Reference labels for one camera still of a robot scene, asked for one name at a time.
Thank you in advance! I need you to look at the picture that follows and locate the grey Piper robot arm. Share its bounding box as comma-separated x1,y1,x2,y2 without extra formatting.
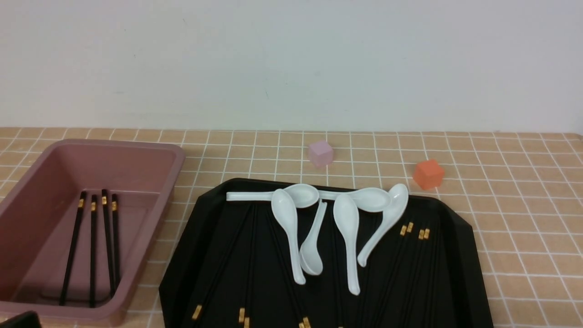
0,311,42,328

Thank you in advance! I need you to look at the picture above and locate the lilac cube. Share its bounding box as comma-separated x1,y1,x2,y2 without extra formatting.
308,140,334,168

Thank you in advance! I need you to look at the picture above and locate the white spoon horizontal left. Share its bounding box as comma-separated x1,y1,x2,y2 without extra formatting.
225,184,320,208

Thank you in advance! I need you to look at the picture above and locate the white spoon horizontal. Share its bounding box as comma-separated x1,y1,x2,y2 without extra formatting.
225,184,320,208
318,187,392,213

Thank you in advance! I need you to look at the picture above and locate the white spoon long left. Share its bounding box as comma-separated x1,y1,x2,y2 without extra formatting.
271,189,306,285

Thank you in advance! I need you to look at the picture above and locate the white spoon long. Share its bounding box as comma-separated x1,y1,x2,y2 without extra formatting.
333,194,360,296
271,189,306,285

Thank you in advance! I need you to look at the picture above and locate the white spoon long centre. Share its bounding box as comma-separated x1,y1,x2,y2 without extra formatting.
333,194,360,296

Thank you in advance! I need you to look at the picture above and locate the white spoon horizontal right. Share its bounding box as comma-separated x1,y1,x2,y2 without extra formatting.
318,187,392,213

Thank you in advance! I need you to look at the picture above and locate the white spoon small centre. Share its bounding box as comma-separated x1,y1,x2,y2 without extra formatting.
300,200,327,276

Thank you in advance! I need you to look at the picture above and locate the white spoon far right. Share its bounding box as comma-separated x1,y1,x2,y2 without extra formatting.
358,184,409,267

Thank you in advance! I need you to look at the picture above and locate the black plastic tray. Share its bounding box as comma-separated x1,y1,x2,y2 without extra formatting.
159,178,493,328

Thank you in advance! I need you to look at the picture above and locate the black chopstick gold band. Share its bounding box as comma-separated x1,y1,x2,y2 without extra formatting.
239,205,258,328
291,280,311,328
377,221,414,328
187,204,252,328
395,227,425,328
371,223,409,328
266,215,307,328
242,214,260,328
398,226,430,328

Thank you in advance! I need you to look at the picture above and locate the orange cube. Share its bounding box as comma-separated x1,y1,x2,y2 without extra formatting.
413,159,445,190

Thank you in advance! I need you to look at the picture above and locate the black chopstick in bin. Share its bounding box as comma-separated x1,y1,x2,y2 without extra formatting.
101,189,115,299
111,193,121,289

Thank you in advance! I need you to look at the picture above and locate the pink plastic bin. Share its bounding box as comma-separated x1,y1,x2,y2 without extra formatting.
0,139,185,326

